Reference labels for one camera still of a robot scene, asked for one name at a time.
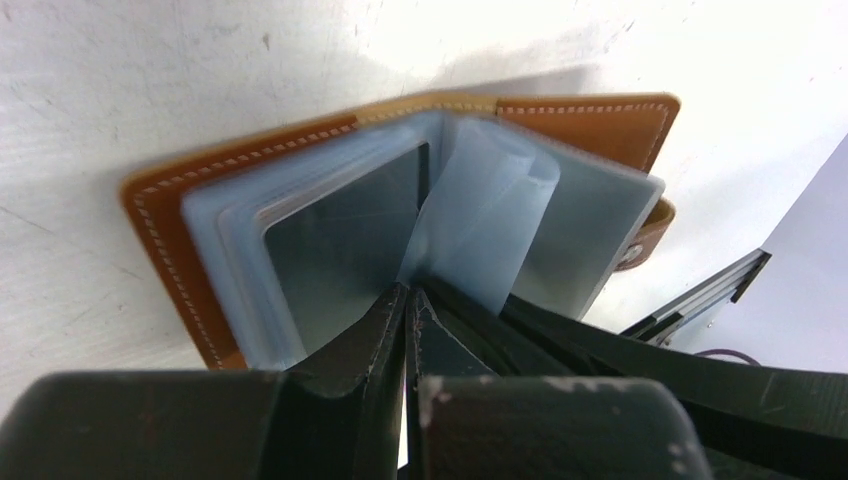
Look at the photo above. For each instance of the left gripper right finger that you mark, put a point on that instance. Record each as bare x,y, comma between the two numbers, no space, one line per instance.
472,415

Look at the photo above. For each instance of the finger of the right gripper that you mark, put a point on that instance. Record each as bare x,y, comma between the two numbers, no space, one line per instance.
788,421

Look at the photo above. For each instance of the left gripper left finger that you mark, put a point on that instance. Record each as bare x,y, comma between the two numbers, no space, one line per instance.
335,415

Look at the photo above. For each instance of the brown leather card holder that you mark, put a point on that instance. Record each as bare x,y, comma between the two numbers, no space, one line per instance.
271,246

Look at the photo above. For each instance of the aluminium frame rail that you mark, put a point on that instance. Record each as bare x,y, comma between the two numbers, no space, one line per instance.
700,302

